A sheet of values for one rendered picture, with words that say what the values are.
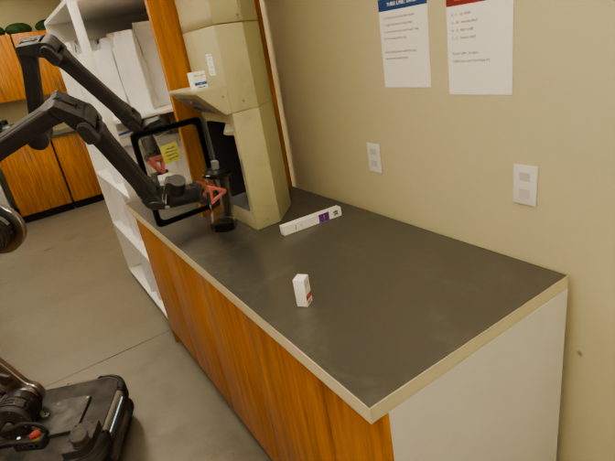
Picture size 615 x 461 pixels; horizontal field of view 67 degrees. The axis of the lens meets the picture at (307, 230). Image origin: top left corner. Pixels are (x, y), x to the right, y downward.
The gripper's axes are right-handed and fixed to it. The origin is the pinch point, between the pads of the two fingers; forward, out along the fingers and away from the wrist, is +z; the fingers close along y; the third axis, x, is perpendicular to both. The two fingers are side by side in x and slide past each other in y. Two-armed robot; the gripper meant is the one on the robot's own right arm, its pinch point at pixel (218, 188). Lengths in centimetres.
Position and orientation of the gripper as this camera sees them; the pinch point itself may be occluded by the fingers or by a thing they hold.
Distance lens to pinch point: 182.6
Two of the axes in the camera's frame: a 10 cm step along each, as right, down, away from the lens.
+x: 0.7, 9.4, 3.5
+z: 8.1, -2.6, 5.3
